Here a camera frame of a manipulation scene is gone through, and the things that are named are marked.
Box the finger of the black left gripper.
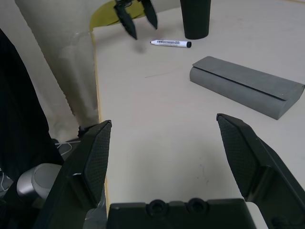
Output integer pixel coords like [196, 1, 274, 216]
[113, 0, 138, 41]
[140, 0, 158, 31]

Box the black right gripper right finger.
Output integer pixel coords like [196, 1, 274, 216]
[216, 113, 305, 229]

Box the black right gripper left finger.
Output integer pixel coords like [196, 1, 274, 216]
[33, 120, 112, 229]

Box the black-capped white marker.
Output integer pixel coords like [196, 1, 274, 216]
[150, 39, 192, 49]

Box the grey glasses case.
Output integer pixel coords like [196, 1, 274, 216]
[189, 56, 305, 120]

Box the yellow-green round stool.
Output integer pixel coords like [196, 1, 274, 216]
[90, 0, 150, 31]

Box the black trouser leg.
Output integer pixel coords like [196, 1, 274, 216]
[0, 28, 65, 182]

